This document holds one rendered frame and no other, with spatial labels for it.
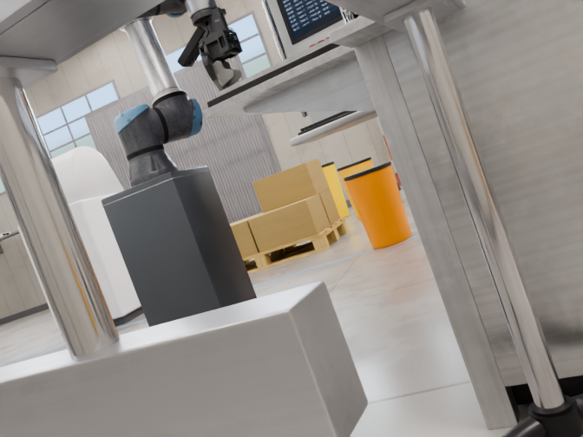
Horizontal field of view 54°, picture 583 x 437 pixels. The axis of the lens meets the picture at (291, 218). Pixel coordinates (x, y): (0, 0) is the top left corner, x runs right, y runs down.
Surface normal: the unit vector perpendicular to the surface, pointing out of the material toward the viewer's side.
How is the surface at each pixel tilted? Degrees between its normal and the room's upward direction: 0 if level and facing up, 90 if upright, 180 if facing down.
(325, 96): 90
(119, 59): 90
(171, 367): 90
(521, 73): 90
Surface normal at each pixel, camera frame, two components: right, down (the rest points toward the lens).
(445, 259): -0.40, 0.20
